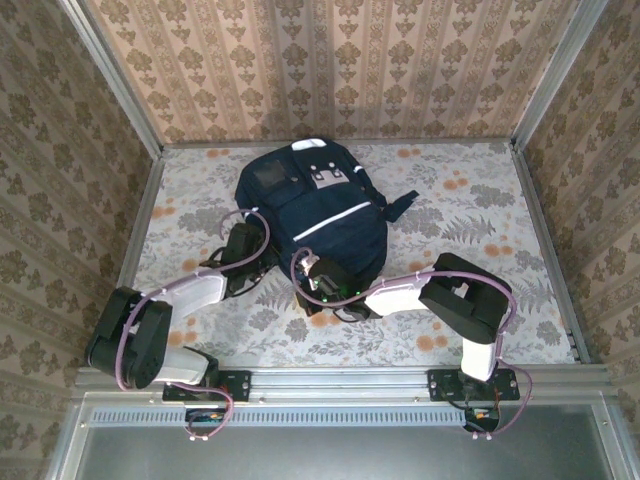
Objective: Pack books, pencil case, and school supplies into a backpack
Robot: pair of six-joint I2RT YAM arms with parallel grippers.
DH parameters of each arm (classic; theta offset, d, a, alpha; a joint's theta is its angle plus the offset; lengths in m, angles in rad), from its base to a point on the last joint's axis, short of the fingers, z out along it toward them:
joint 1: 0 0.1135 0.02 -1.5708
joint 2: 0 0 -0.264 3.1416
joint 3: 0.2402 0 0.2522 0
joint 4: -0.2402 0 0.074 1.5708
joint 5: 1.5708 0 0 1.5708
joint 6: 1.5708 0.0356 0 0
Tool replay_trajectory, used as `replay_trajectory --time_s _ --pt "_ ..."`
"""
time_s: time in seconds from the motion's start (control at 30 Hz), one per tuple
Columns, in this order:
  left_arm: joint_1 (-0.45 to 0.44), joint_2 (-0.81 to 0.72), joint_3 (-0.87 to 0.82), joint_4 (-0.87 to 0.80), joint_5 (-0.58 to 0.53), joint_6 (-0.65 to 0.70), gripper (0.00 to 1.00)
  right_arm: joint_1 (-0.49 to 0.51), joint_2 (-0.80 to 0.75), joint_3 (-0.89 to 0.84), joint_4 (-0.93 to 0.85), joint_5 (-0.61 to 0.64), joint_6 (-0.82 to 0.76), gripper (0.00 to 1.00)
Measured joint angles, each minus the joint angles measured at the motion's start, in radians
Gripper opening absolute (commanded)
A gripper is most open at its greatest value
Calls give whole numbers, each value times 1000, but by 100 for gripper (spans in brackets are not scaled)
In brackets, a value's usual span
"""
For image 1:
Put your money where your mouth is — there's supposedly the grey vented cable duct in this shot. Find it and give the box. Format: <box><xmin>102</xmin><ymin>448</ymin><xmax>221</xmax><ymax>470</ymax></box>
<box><xmin>89</xmin><ymin>407</ymin><xmax>469</xmax><ymax>429</ymax></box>

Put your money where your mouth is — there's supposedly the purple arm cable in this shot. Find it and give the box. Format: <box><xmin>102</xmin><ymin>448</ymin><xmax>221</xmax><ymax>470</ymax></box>
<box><xmin>114</xmin><ymin>208</ymin><xmax>274</xmax><ymax>444</ymax></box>
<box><xmin>289</xmin><ymin>247</ymin><xmax>534</xmax><ymax>444</ymax></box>

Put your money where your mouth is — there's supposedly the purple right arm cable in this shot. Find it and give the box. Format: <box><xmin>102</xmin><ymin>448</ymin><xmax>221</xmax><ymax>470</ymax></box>
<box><xmin>289</xmin><ymin>247</ymin><xmax>534</xmax><ymax>444</ymax></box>

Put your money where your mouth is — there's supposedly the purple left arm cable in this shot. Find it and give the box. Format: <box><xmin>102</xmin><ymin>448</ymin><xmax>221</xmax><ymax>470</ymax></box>
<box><xmin>114</xmin><ymin>208</ymin><xmax>274</xmax><ymax>444</ymax></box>

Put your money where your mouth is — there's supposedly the aluminium cross rail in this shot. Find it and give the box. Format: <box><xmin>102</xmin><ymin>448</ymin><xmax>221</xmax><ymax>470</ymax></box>
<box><xmin>74</xmin><ymin>367</ymin><xmax>614</xmax><ymax>401</ymax></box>

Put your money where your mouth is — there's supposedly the aluminium frame post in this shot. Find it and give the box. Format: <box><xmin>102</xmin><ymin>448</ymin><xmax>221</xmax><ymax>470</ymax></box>
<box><xmin>59</xmin><ymin>0</ymin><xmax>165</xmax><ymax>157</ymax></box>
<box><xmin>510</xmin><ymin>0</ymin><xmax>609</xmax><ymax>151</ymax></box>

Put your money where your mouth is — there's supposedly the grey metal panel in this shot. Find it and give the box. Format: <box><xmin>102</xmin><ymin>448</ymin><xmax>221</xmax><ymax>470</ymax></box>
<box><xmin>47</xmin><ymin>394</ymin><xmax>631</xmax><ymax>480</ymax></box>

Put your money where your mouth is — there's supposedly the aluminium side rail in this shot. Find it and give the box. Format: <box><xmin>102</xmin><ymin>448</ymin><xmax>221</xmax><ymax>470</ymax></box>
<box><xmin>509</xmin><ymin>144</ymin><xmax>594</xmax><ymax>365</ymax></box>
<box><xmin>93</xmin><ymin>149</ymin><xmax>166</xmax><ymax>369</ymax></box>

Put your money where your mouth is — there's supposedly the navy blue backpack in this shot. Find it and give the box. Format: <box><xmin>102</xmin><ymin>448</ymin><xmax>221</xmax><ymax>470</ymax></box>
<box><xmin>234</xmin><ymin>138</ymin><xmax>420</xmax><ymax>291</ymax></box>

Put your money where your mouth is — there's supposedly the black controller board with wires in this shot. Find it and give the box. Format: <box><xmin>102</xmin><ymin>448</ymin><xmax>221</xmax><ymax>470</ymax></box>
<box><xmin>183</xmin><ymin>407</ymin><xmax>227</xmax><ymax>436</ymax></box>
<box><xmin>462</xmin><ymin>407</ymin><xmax>502</xmax><ymax>434</ymax></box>

